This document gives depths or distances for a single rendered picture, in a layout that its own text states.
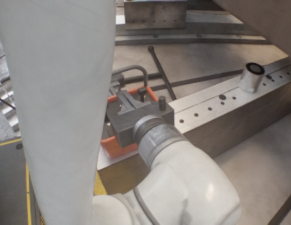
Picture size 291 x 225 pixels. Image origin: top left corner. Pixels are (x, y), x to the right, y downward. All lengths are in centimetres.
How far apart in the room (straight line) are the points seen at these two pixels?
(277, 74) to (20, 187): 129
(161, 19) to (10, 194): 142
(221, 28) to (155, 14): 58
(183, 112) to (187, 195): 48
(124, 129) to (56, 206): 28
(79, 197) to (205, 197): 18
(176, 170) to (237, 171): 82
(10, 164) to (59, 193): 108
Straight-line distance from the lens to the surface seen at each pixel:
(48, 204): 20
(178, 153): 35
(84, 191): 19
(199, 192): 31
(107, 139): 55
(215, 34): 192
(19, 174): 119
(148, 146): 39
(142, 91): 58
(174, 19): 167
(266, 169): 121
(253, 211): 109
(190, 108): 78
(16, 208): 113
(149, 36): 178
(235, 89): 91
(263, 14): 93
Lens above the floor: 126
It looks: 50 degrees down
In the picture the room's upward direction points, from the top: straight up
